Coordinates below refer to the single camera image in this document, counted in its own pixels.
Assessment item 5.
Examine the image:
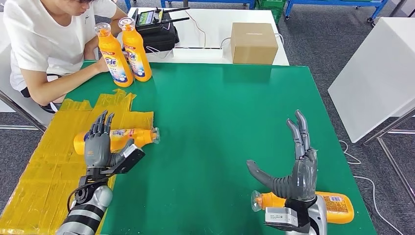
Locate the person's right hand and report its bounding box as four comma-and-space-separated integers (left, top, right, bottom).
95, 56, 111, 74

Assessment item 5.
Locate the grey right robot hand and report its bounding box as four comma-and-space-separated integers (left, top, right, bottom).
246, 109, 319, 202

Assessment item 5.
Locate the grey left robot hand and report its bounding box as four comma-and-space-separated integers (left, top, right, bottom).
84, 110, 135, 169

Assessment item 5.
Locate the orange detergent bottle clear cap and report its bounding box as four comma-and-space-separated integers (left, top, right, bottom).
251, 190, 355, 225
93, 22, 134, 88
73, 127, 161, 156
118, 17, 153, 82

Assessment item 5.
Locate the yellow taped cardboard sheet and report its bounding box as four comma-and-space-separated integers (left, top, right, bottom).
0, 88, 155, 235

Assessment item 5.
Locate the dark tablet computer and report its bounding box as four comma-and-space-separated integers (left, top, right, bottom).
129, 8, 140, 29

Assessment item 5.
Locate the black carry bag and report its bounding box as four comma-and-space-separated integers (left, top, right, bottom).
140, 12, 180, 53

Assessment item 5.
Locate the black remote controller with antennas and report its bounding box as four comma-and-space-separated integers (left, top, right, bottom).
135, 6, 191, 32

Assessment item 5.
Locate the blue metal rack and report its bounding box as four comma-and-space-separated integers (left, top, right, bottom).
160, 0, 257, 9
284, 0, 389, 23
110, 0, 133, 11

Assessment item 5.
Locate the person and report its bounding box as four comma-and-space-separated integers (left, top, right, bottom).
0, 0, 128, 114

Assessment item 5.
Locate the white rectangular desk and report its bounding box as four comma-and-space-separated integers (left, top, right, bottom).
115, 8, 290, 66

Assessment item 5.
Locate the brown cardboard box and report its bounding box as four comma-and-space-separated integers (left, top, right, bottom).
230, 22, 279, 65

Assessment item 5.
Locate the green plastic crate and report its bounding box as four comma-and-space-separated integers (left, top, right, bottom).
255, 0, 287, 25

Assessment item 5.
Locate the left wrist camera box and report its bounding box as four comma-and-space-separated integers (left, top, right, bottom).
97, 144, 145, 177

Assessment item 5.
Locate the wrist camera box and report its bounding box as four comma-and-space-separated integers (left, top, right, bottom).
265, 207, 312, 234
97, 144, 145, 177

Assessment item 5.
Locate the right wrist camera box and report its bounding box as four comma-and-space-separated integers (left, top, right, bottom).
265, 207, 312, 234

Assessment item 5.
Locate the white charging cable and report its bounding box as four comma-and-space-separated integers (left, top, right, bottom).
146, 45, 173, 59

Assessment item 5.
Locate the white floor cable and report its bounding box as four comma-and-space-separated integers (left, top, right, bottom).
337, 140, 406, 235

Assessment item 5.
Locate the thin brown desk cable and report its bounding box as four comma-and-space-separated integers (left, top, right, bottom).
184, 10, 208, 49

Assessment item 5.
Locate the white power cable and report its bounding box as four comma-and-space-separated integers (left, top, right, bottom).
220, 32, 284, 49

